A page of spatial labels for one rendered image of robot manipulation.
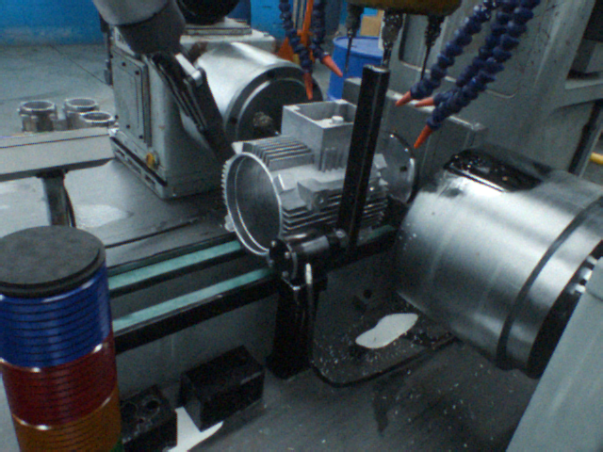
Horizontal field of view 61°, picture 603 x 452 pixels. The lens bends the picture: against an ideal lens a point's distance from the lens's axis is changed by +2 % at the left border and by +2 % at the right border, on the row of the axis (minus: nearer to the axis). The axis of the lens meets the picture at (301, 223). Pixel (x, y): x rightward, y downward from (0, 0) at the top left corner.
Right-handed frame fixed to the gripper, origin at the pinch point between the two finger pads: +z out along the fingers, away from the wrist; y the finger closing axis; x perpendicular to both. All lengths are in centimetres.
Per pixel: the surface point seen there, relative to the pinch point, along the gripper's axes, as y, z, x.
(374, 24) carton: 388, 271, -356
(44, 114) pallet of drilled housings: 242, 84, 11
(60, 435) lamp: -39, -17, 28
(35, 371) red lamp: -38, -22, 26
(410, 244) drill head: -29.8, 8.9, -6.9
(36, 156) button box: 13.5, -6.6, 20.4
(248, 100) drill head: 15.0, 7.5, -13.3
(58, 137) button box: 14.7, -6.6, 16.3
